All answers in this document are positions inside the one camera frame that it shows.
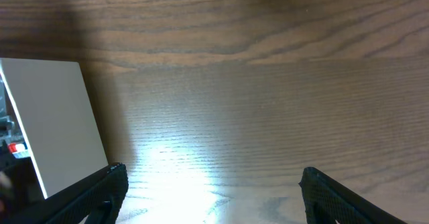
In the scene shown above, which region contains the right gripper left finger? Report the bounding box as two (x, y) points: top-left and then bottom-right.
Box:
(1, 162), (129, 224)

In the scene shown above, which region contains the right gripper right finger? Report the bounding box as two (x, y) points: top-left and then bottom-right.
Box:
(299, 167), (406, 224)

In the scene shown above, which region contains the white open cardboard box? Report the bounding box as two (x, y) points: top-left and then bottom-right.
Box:
(1, 58), (108, 199)

